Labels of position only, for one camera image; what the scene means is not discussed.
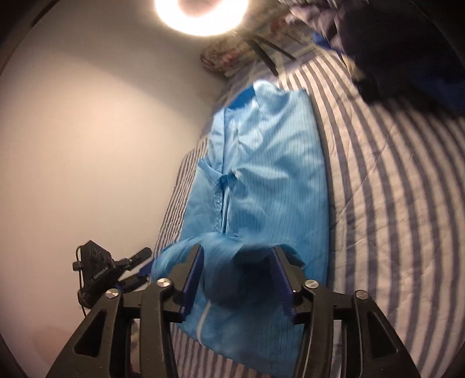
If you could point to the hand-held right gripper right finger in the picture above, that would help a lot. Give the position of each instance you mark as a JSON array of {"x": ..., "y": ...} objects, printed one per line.
[{"x": 282, "y": 283}]

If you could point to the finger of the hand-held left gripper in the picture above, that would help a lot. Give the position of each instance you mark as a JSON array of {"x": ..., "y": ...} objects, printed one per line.
[
  {"x": 136, "y": 279},
  {"x": 138, "y": 255}
]

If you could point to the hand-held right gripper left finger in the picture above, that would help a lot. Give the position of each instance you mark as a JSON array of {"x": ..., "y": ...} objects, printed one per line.
[{"x": 192, "y": 280}]

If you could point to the light blue work coat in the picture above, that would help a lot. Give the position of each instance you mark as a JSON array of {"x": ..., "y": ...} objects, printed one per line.
[{"x": 269, "y": 174}]

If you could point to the stack of dark folded clothes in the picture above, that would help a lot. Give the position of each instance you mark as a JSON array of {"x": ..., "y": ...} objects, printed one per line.
[{"x": 392, "y": 47}]

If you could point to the blue white striped bedsheet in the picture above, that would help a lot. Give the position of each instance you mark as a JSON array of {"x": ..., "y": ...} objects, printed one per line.
[{"x": 381, "y": 218}]

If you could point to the floral blanket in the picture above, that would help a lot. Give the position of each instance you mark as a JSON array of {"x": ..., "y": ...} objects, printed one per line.
[{"x": 221, "y": 54}]

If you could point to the black tripod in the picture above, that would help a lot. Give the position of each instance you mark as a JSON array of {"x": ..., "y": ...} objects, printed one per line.
[{"x": 267, "y": 60}]

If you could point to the royal blue folded garment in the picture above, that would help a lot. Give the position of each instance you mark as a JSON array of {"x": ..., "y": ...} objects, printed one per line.
[{"x": 443, "y": 87}]

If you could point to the pale crumpled cloth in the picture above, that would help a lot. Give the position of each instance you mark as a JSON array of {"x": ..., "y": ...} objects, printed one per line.
[{"x": 312, "y": 18}]

